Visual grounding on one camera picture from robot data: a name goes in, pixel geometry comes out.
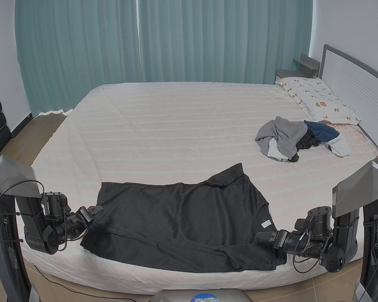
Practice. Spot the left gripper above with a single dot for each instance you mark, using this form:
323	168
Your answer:
77	226

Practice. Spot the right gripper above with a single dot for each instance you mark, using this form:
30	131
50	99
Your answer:
291	242

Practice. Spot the black T-shirt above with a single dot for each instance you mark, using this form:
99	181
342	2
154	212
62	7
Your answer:
182	219

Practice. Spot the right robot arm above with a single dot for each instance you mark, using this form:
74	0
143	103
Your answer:
356	184

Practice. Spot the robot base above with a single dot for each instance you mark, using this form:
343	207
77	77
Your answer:
176	296

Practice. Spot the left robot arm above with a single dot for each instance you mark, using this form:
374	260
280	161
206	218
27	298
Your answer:
12	175

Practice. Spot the pile of clothes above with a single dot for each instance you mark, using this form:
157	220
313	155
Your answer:
283	134

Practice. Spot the bed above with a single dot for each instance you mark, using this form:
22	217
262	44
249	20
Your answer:
176	121

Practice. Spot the white printed pillow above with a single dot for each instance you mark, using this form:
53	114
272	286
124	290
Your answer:
318	101

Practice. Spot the blue-green curtain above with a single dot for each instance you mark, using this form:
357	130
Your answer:
75	42
226	30

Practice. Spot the grey bedside table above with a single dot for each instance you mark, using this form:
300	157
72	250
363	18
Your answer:
299	68

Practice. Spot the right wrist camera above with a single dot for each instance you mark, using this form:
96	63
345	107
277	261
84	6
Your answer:
301	225

